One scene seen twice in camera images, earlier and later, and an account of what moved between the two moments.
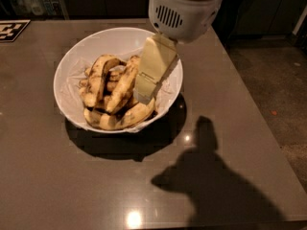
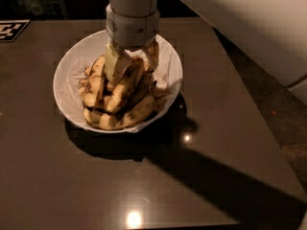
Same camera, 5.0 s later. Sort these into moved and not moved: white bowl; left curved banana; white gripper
Moved: white gripper
Not moved: white bowl; left curved banana
